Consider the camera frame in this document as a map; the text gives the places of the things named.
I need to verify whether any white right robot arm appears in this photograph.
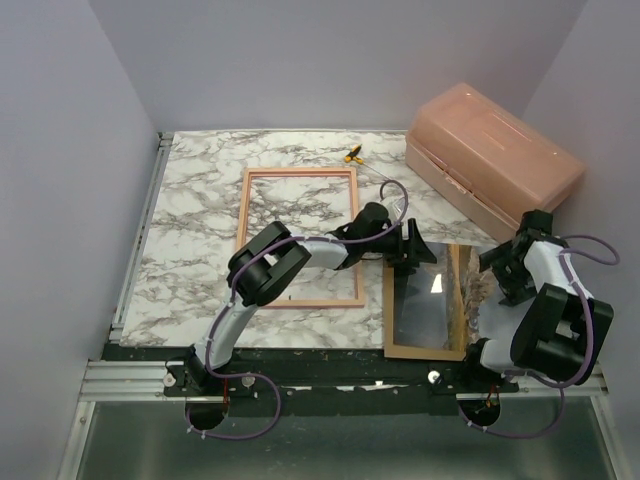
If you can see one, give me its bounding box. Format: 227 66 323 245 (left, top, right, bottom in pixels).
459 210 614 392

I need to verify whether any pink translucent plastic box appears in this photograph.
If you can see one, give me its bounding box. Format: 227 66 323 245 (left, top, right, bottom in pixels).
406 83 586 242

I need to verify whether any pink wooden picture frame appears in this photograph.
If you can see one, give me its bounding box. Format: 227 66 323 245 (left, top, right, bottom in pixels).
231 166 367 310

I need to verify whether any aluminium extrusion frame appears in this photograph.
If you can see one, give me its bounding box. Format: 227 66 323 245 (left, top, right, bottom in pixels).
54 130 191 480

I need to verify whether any landscape photo print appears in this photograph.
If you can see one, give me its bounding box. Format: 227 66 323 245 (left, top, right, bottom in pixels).
389 243 533 353

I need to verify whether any brown frame backing board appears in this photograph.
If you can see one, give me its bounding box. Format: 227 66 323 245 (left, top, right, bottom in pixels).
383 265 468 362

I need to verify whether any yellow black T-handle hex key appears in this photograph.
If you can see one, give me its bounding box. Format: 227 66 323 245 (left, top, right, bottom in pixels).
344 144 391 180

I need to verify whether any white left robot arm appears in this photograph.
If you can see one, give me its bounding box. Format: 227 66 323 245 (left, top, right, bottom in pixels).
185 202 437 395

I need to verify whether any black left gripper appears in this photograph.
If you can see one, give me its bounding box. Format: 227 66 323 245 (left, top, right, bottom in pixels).
362 219 435 268

